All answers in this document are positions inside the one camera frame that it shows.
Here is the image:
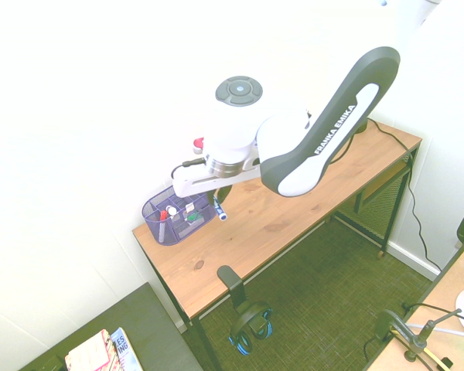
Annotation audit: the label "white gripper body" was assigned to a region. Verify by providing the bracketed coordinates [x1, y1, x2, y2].
[172, 156, 262, 198]

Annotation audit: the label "white marker with blue cap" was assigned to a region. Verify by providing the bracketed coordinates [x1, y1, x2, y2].
[212, 194, 229, 222]

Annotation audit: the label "purple mesh desk organizer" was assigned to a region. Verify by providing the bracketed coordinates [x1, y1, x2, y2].
[141, 185, 217, 247]

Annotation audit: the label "black headphone hanger clamp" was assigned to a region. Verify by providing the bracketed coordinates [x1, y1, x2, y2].
[216, 264, 247, 315]

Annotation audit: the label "black and blue headphones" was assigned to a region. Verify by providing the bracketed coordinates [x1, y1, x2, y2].
[227, 300, 274, 355]

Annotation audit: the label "blue cover magazine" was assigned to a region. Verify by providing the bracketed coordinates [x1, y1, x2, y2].
[109, 327, 143, 371]

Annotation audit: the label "pink patterned book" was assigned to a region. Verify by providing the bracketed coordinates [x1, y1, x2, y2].
[64, 328, 120, 371]

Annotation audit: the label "light wooden side table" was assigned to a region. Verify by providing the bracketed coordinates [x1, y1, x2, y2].
[365, 231, 464, 371]

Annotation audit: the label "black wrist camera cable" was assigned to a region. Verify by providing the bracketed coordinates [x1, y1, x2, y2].
[171, 156, 206, 180]

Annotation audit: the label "wooden desk with black frame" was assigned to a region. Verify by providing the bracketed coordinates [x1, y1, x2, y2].
[131, 139, 423, 371]

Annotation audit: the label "black power cable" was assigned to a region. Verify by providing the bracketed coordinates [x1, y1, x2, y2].
[365, 118, 442, 270]

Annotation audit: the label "white cable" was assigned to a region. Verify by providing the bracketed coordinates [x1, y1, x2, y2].
[408, 323, 464, 342]

